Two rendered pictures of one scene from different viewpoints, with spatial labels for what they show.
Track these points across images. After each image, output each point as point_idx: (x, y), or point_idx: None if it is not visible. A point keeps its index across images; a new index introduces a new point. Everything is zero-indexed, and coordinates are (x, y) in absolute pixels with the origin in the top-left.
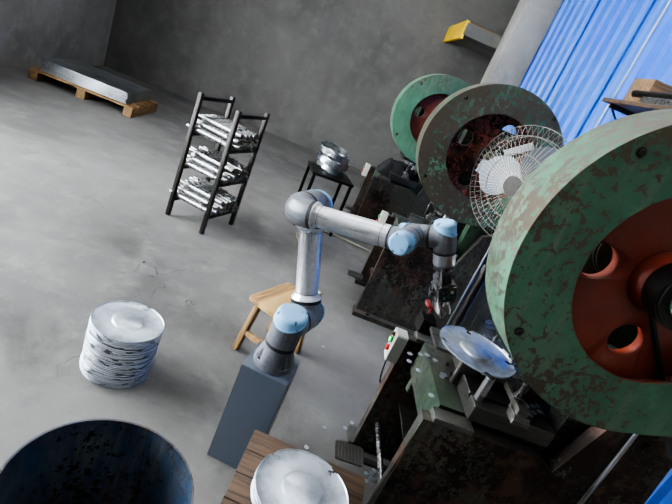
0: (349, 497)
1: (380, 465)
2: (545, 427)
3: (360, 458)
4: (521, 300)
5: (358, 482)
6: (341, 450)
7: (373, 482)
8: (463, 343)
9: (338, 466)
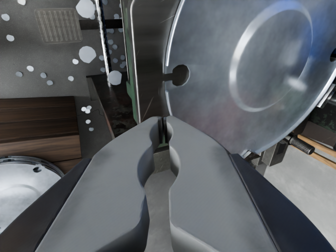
0: (68, 162)
1: (102, 36)
2: (296, 129)
3: (76, 29)
4: None
5: (72, 144)
6: (48, 28)
7: (104, 5)
8: (242, 61)
9: (44, 139)
